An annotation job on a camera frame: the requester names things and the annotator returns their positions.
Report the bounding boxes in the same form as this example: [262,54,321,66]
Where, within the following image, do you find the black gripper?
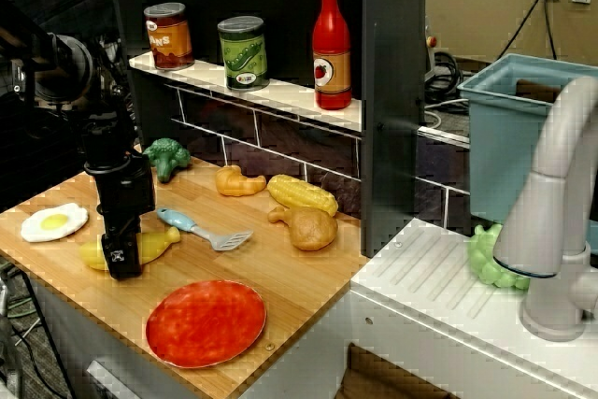
[82,150,158,282]

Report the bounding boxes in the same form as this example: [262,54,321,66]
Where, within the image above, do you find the yellow toy banana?
[78,225,182,273]

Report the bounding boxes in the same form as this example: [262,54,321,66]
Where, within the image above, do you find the red round plate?
[145,279,268,369]

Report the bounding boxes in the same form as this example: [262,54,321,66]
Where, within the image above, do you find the toy fried egg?
[20,202,90,244]

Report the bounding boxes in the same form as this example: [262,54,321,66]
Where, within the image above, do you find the green toy broccoli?
[141,136,192,184]

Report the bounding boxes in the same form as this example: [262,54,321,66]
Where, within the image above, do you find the orange toy croissant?
[214,164,268,198]

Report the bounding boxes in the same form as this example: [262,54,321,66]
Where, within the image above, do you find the yellow toy corn cob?
[266,173,340,219]

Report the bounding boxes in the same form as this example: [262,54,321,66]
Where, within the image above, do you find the dark tile backsplash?
[163,82,471,233]

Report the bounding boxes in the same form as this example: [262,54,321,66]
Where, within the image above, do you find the brown toy chicken drumstick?
[266,205,339,252]

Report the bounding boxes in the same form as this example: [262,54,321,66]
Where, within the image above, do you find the orange beans toy can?
[142,1,195,72]

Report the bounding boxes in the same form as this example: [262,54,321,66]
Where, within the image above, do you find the white kitchen shelf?
[127,52,363,135]

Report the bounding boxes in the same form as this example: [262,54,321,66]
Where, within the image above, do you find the green peas toy can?
[216,15,271,92]

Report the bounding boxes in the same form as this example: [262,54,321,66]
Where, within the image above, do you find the red ketchup toy bottle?
[312,0,353,112]

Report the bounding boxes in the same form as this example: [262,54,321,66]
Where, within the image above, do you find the brown cardboard box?
[335,341,464,399]

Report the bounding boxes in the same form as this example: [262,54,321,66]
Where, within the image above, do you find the white toy kitchen sink counter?
[85,216,598,399]

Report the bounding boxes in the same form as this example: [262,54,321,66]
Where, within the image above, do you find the light green toy vegetable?
[467,222,532,292]

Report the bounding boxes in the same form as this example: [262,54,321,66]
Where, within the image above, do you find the blue plastic bin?
[456,52,598,247]

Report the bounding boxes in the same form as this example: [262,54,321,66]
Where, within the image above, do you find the grey toy faucet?
[491,75,598,344]

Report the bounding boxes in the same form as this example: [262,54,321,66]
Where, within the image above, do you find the blue handled grey toy spatula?
[155,206,255,252]

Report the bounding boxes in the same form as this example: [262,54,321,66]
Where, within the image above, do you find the dark toy kitchen frame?
[106,0,428,260]

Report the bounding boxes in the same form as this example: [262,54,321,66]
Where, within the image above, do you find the black power cable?
[493,0,561,63]

